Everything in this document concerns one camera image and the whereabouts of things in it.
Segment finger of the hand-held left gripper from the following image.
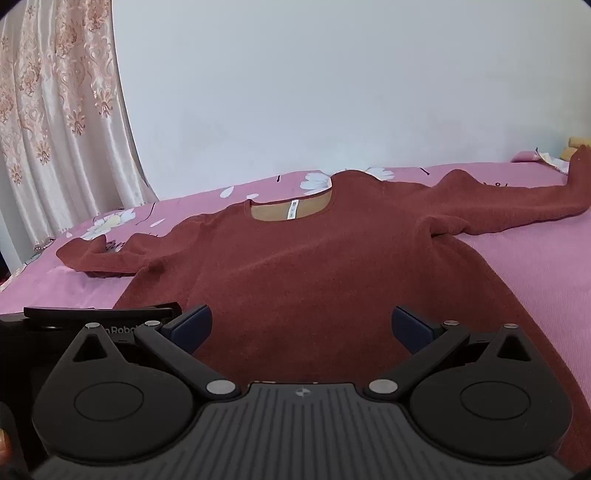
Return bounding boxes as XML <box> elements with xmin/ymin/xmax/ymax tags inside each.
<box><xmin>23</xmin><ymin>302</ymin><xmax>182</xmax><ymax>324</ymax></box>

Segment pink floral bed sheet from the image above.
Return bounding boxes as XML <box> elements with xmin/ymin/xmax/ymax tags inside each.
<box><xmin>0</xmin><ymin>148</ymin><xmax>591</xmax><ymax>416</ymax></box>

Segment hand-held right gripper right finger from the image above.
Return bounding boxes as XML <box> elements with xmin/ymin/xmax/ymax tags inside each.
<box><xmin>364</xmin><ymin>304</ymin><xmax>537</xmax><ymax>401</ymax></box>

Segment reddish brown sweater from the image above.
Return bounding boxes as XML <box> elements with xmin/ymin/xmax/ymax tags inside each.
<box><xmin>55</xmin><ymin>144</ymin><xmax>591</xmax><ymax>467</ymax></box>

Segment white cloth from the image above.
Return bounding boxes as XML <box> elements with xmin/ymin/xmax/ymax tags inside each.
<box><xmin>534</xmin><ymin>148</ymin><xmax>574</xmax><ymax>176</ymax></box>

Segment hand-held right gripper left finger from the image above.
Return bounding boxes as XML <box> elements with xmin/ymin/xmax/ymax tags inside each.
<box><xmin>71</xmin><ymin>304</ymin><xmax>242</xmax><ymax>401</ymax></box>

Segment yellow cloth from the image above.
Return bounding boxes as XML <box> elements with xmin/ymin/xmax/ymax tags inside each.
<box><xmin>558</xmin><ymin>136</ymin><xmax>591</xmax><ymax>162</ymax></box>

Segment cream patterned curtain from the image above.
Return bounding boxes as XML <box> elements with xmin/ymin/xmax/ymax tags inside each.
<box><xmin>0</xmin><ymin>0</ymin><xmax>160</xmax><ymax>278</ymax></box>

